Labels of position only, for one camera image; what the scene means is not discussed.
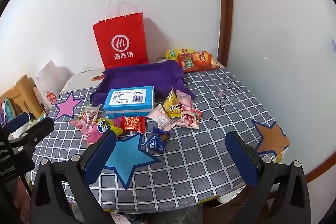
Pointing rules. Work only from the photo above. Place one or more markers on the person's left hand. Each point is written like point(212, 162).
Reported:
point(22, 195)

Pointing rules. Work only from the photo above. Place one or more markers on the grey checked tablecloth with stars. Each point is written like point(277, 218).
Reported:
point(197, 140)

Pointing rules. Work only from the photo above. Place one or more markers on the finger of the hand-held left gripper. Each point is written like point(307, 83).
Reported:
point(18, 119)
point(39, 129)

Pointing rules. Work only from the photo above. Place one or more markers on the wooden box with items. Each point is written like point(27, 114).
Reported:
point(23, 92)

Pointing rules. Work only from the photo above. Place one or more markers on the red snack packet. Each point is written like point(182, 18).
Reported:
point(134, 124)

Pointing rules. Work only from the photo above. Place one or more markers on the blue cardboard box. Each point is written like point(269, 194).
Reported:
point(128, 98)

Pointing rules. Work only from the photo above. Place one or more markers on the red paper bag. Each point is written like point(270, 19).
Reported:
point(120, 37)

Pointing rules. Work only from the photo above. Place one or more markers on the green snack packet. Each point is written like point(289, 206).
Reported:
point(106, 127)

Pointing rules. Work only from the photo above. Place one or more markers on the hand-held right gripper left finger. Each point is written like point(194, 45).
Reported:
point(101, 155)

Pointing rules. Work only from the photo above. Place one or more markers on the purple cloth basket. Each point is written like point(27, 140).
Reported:
point(147, 77)

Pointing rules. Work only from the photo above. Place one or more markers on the white plastic bag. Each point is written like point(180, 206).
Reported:
point(52, 74)

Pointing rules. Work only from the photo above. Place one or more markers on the dark blue cookie packet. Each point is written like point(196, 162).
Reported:
point(157, 141)

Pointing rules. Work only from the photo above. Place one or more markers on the pink peach snack packet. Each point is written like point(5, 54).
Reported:
point(187, 119)

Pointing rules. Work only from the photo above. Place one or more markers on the orange chips bag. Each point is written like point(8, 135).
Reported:
point(199, 61)

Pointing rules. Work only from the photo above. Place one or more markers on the yellow chips bag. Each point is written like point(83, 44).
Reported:
point(176, 53)

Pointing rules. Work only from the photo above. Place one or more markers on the pink strawberry snack packet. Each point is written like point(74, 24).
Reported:
point(161, 119)

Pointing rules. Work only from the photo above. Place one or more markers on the pale pink snack packet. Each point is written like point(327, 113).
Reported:
point(185, 99)

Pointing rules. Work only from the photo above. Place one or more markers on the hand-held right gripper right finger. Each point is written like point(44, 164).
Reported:
point(241, 158)

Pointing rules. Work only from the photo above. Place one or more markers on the brown wooden door frame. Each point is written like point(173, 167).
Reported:
point(225, 8)

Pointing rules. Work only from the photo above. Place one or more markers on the long white pink stick packet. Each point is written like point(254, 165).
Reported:
point(89, 115)

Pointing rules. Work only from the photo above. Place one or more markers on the yellow snack packet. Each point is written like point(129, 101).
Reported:
point(172, 107)

